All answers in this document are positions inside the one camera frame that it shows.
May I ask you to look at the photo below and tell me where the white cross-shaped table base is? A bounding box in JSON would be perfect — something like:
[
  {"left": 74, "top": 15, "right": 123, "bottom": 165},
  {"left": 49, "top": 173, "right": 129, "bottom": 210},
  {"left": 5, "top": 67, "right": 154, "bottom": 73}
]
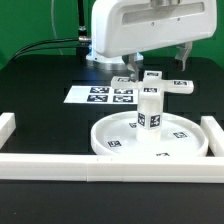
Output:
[{"left": 111, "top": 71, "right": 194, "bottom": 94}]

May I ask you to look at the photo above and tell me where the white round table top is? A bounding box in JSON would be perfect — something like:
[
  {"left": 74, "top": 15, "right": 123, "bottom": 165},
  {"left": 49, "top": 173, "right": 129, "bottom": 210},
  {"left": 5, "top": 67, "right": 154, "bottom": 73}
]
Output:
[{"left": 91, "top": 111, "right": 208, "bottom": 157}]

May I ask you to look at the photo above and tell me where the black cable bundle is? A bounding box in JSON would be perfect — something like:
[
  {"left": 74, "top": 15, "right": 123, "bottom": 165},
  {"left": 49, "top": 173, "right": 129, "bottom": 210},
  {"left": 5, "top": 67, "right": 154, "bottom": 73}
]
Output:
[{"left": 9, "top": 0, "right": 93, "bottom": 63}]

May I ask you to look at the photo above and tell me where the white right fence rail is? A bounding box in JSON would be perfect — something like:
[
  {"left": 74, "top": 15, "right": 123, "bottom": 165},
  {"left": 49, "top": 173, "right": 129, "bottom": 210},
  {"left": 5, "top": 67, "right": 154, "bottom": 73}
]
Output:
[{"left": 200, "top": 116, "right": 224, "bottom": 157}]

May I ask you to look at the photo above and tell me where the white front fence rail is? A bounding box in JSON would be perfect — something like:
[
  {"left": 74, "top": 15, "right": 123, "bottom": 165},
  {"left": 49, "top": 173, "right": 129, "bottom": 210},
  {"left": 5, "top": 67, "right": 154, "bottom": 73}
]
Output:
[{"left": 0, "top": 153, "right": 224, "bottom": 183}]

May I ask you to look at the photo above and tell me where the white left fence rail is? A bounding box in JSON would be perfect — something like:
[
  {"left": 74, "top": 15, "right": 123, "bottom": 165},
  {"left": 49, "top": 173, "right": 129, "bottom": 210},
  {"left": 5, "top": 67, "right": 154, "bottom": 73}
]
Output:
[{"left": 0, "top": 113, "right": 16, "bottom": 149}]

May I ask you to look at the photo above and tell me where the sheet of fiducial markers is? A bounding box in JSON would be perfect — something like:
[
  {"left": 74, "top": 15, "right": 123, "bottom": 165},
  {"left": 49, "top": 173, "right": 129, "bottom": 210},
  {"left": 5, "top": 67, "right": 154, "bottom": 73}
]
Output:
[{"left": 64, "top": 86, "right": 138, "bottom": 104}]

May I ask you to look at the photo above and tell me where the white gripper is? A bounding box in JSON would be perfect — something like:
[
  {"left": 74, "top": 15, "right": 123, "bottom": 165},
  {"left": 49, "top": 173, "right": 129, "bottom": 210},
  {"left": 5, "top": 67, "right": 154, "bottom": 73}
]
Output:
[{"left": 92, "top": 0, "right": 217, "bottom": 82}]

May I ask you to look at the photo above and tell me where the white fence rail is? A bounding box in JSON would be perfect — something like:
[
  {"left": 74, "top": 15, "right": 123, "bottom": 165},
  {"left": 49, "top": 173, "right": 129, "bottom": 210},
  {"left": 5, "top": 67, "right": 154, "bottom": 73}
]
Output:
[
  {"left": 0, "top": 153, "right": 224, "bottom": 183},
  {"left": 200, "top": 116, "right": 224, "bottom": 157},
  {"left": 0, "top": 113, "right": 16, "bottom": 149}
]

